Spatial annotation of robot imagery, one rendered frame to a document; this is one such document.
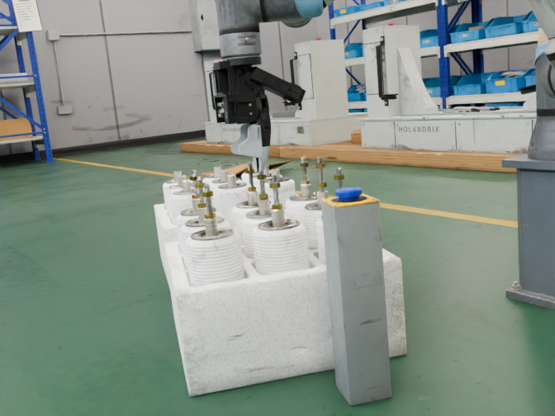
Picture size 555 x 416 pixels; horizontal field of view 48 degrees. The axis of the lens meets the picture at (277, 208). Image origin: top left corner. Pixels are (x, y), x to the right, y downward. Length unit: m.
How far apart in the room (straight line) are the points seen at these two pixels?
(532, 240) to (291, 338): 0.57
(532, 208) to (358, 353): 0.56
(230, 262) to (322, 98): 3.43
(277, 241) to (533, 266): 0.58
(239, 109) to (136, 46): 6.54
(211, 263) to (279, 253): 0.12
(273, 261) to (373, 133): 2.83
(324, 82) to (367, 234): 3.54
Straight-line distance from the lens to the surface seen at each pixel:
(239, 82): 1.16
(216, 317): 1.03
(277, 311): 1.05
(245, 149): 1.15
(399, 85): 3.88
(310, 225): 1.20
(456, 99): 6.82
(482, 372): 1.10
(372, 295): 0.94
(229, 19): 1.15
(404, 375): 1.09
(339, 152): 4.00
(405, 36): 3.95
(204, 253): 1.03
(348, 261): 0.92
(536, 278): 1.39
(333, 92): 4.47
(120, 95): 7.52
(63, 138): 7.31
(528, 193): 1.36
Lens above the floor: 0.48
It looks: 11 degrees down
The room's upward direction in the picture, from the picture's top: 5 degrees counter-clockwise
